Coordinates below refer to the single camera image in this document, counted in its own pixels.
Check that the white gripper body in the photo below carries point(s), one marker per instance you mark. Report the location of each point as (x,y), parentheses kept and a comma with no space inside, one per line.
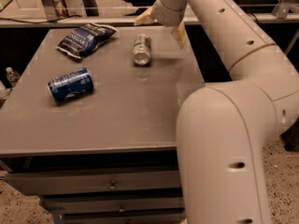
(163,16)

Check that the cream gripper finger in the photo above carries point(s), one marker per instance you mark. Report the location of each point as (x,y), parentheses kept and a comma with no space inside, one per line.
(145,18)
(179,34)

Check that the silver green 7up can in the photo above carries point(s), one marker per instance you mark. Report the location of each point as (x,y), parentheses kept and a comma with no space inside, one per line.
(142,49)

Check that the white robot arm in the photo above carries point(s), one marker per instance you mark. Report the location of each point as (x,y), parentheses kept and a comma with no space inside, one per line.
(222,127)

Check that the blue soda can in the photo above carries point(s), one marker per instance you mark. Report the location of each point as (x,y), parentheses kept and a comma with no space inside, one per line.
(71,85)

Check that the blue chip bag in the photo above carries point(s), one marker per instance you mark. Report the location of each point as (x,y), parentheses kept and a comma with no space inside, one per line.
(83,41)

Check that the clear plastic water bottle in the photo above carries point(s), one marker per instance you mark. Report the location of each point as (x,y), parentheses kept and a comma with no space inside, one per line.
(13,76)

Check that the middle grey drawer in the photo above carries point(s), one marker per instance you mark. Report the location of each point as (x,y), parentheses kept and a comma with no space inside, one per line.
(106,205)

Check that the grey drawer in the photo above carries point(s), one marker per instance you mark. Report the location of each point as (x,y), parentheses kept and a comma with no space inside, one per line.
(143,219)
(106,205)
(90,181)

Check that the bottom grey drawer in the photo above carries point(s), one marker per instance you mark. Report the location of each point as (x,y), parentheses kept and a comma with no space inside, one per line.
(143,219)

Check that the top grey drawer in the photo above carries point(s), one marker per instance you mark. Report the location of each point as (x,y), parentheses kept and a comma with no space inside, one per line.
(90,181)

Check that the metal frame railing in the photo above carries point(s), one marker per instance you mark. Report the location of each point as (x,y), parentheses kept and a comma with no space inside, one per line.
(93,19)

